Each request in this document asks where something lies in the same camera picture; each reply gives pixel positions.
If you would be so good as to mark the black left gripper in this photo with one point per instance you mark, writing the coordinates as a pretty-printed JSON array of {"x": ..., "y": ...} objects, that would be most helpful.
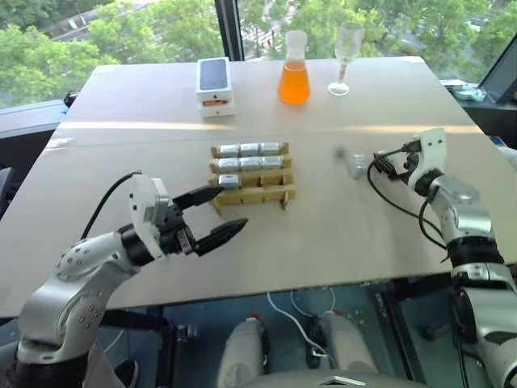
[{"x": 175, "y": 232}]

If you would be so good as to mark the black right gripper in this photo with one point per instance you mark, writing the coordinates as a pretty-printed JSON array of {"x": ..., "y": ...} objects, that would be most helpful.
[{"x": 408, "y": 169}]

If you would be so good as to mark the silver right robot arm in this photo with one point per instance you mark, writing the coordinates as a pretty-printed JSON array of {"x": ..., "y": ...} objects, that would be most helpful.
[{"x": 464, "y": 198}]

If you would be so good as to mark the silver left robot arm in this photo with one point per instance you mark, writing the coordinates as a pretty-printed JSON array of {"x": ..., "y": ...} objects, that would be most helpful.
[{"x": 81, "y": 291}]

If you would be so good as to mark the wooden battery rack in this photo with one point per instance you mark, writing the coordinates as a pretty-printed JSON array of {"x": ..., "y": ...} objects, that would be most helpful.
[{"x": 252, "y": 194}]

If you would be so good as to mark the white box with orange label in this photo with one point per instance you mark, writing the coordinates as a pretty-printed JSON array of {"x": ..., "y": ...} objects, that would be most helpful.
[{"x": 218, "y": 111}]

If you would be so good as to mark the teal object on ledge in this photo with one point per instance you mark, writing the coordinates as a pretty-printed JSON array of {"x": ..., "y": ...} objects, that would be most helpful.
[{"x": 467, "y": 93}]

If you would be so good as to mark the glass flask with orange liquid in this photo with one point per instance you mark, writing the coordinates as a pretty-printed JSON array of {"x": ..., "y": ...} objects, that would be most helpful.
[{"x": 295, "y": 83}]

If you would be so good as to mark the clear champagne glass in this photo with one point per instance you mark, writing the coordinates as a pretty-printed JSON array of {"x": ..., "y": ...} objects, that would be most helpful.
[{"x": 348, "y": 44}]

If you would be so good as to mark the white rounded robot leg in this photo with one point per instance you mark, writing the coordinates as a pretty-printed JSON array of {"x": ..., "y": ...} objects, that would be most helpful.
[
  {"x": 242, "y": 347},
  {"x": 347, "y": 343}
]

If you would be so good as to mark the white phone box with picture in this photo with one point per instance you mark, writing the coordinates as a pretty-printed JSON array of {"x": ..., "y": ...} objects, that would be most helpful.
[{"x": 213, "y": 77}]

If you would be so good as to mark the black table leg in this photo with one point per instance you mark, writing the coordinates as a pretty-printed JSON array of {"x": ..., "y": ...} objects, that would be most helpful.
[{"x": 398, "y": 323}]

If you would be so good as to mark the black shoe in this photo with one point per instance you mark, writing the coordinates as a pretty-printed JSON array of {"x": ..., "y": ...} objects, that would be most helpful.
[{"x": 127, "y": 372}]

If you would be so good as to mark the small dark clamp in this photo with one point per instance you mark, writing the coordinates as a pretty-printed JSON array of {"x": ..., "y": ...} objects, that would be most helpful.
[{"x": 70, "y": 100}]

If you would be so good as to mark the beige trouser leg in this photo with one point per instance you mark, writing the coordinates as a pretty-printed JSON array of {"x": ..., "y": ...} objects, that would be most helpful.
[{"x": 99, "y": 369}]

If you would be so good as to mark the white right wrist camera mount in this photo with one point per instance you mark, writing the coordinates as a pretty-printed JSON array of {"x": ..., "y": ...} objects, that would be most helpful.
[{"x": 430, "y": 155}]

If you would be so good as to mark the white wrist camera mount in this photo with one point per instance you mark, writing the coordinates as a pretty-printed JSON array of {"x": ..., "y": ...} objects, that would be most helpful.
[
  {"x": 144, "y": 210},
  {"x": 430, "y": 155}
]

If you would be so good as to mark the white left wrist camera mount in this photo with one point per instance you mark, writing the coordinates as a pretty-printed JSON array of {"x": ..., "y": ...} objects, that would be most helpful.
[{"x": 144, "y": 210}]

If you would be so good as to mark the black table frame bar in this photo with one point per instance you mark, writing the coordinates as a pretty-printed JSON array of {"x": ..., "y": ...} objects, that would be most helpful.
[{"x": 133, "y": 320}]

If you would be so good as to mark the dark slanted window frame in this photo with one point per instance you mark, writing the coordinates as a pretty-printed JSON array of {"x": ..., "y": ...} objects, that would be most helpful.
[{"x": 498, "y": 77}]

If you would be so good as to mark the dark window frame post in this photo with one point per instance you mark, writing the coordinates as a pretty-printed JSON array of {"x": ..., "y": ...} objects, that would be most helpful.
[{"x": 229, "y": 28}]

